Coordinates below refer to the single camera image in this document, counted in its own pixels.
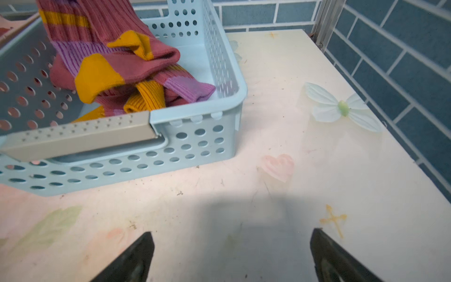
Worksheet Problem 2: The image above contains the purple striped sock front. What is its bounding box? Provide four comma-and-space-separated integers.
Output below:
36, 1, 216, 121

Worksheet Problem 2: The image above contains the pink plastic basket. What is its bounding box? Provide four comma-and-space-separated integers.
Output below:
1, 13, 40, 48

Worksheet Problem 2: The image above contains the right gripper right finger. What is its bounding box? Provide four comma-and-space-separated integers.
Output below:
310, 228, 382, 282

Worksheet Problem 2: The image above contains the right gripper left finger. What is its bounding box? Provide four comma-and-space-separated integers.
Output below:
92, 231, 155, 282

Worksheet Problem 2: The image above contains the blue plastic basket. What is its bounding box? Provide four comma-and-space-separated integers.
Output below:
1, 1, 247, 197

